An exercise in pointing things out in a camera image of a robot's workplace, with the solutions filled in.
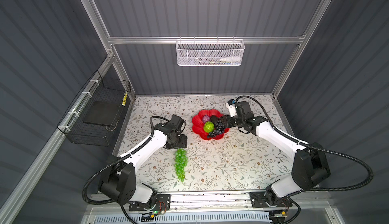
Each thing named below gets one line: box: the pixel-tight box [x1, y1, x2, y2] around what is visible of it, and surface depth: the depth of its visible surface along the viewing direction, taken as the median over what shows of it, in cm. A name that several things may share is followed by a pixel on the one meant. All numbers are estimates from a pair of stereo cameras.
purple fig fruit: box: [202, 114, 211, 124], surface depth 103 cm
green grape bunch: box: [174, 147, 188, 182], surface depth 85 cm
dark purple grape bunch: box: [206, 119, 225, 139], surface depth 97 cm
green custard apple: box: [203, 121, 215, 134], surface depth 98 cm
